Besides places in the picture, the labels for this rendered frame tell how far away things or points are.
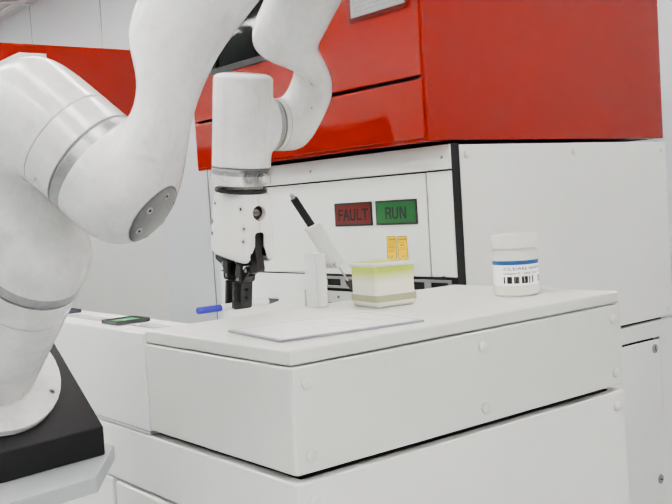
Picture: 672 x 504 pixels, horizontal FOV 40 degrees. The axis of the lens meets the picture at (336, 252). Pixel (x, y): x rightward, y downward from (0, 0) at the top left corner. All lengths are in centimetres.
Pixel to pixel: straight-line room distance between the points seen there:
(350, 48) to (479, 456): 88
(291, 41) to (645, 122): 116
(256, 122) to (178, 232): 430
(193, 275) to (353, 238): 360
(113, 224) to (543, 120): 114
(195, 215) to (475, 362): 424
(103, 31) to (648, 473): 494
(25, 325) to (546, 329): 70
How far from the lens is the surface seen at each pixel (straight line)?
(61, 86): 100
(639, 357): 216
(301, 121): 134
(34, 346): 114
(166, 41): 95
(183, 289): 558
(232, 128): 129
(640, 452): 220
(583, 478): 145
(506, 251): 145
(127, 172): 94
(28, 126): 98
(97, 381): 150
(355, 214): 189
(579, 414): 142
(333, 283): 197
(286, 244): 210
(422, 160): 175
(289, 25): 120
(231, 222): 132
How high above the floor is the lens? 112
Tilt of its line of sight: 3 degrees down
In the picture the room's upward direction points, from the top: 4 degrees counter-clockwise
